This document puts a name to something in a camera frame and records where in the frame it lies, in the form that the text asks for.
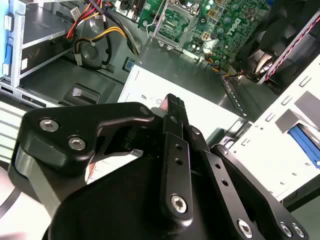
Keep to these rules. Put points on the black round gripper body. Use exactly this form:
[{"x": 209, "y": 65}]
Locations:
[{"x": 120, "y": 205}]

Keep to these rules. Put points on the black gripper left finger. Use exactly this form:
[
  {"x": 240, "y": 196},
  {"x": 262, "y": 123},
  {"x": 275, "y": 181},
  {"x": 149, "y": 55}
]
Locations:
[{"x": 75, "y": 120}]

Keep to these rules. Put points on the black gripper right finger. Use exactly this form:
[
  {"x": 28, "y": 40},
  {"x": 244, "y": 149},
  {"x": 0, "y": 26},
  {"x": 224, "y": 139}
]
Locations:
[{"x": 225, "y": 175}]

